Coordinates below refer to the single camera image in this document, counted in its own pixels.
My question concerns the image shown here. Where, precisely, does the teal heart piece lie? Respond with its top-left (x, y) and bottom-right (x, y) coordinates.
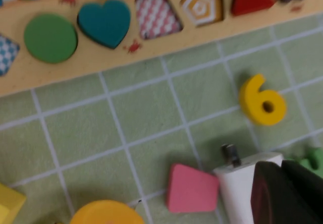
top-left (77, 0), bottom-right (132, 50)

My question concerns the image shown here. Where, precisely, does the green circle piece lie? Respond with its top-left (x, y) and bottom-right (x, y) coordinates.
top-left (24, 13), bottom-right (79, 64)

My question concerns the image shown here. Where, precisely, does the yellow rubber duck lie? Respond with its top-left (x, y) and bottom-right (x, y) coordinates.
top-left (68, 200), bottom-right (145, 224)

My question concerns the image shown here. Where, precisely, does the green number three piece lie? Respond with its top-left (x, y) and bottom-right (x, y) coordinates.
top-left (286, 147), bottom-right (323, 178)

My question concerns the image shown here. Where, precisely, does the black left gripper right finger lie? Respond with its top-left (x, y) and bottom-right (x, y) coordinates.
top-left (281, 159), bottom-right (323, 216)

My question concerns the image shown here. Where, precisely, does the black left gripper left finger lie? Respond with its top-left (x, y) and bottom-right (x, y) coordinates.
top-left (250, 160), bottom-right (323, 224)

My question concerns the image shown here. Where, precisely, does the pink trapezoid piece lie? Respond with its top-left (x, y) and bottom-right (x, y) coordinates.
top-left (165, 163), bottom-right (220, 214)

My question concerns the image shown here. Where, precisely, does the colourful wooden puzzle board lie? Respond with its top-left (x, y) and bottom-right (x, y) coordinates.
top-left (0, 0), bottom-right (323, 97)

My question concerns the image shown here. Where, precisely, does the yellow wooden cube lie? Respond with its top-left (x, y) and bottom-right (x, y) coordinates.
top-left (0, 182), bottom-right (27, 224)

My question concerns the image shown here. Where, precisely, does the yellow number six piece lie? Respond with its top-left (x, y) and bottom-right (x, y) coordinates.
top-left (239, 74), bottom-right (287, 126)

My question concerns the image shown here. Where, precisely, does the white charger plug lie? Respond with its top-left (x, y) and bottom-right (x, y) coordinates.
top-left (213, 143), bottom-right (283, 224)

